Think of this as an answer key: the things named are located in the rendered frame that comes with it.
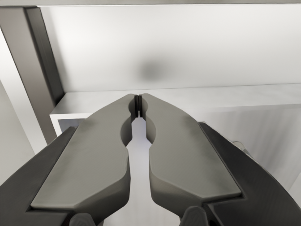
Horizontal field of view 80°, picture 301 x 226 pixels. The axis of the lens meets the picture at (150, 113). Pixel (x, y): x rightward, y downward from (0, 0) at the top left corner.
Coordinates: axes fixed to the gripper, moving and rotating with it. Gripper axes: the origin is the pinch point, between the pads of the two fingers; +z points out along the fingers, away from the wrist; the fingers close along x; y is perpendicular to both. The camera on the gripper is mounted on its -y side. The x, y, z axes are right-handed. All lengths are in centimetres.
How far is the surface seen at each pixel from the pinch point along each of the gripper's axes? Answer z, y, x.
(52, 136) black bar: 1.5, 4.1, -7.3
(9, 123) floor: 91, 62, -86
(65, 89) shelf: 3.5, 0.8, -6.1
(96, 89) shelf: 3.5, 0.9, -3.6
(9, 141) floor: 91, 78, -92
